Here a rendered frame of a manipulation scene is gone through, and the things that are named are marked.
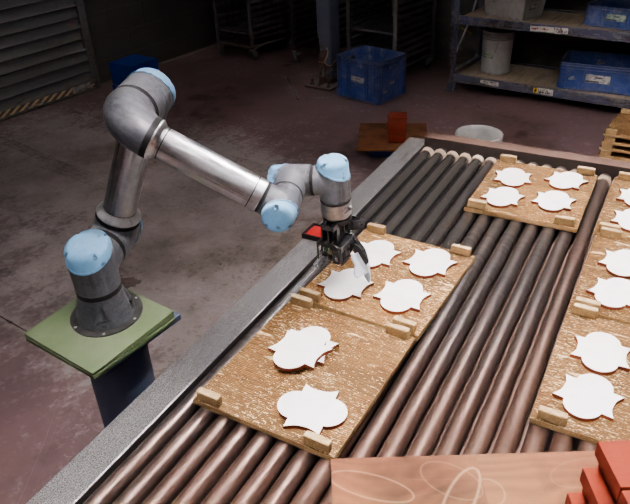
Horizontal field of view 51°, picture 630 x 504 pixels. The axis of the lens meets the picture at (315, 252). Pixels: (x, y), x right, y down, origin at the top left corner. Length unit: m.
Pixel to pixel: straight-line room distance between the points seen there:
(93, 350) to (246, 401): 0.47
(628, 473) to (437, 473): 0.40
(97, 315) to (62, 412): 1.24
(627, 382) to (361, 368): 0.57
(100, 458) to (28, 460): 1.40
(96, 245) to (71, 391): 1.43
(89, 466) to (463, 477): 0.73
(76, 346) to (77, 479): 0.45
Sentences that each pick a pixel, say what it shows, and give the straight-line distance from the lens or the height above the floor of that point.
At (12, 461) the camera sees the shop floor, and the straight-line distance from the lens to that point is 2.87.
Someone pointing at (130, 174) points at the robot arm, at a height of 1.28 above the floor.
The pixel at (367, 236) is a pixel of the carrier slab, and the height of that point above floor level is 0.94.
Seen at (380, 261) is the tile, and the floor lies 0.95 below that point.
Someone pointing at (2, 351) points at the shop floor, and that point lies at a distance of 3.42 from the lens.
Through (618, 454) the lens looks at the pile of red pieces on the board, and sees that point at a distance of 0.90.
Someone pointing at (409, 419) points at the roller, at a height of 0.92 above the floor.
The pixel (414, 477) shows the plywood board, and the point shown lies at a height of 1.04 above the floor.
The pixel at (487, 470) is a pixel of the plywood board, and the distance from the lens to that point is 1.21.
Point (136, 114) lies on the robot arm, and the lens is 1.47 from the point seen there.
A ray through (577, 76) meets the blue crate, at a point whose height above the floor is 0.25.
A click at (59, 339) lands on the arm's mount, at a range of 1.83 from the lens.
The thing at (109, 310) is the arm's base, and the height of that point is 0.95.
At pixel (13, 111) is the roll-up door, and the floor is 0.04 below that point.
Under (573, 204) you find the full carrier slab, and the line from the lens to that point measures 2.28.
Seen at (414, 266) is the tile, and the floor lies 0.95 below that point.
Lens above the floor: 1.95
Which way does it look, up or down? 32 degrees down
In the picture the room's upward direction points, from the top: 3 degrees counter-clockwise
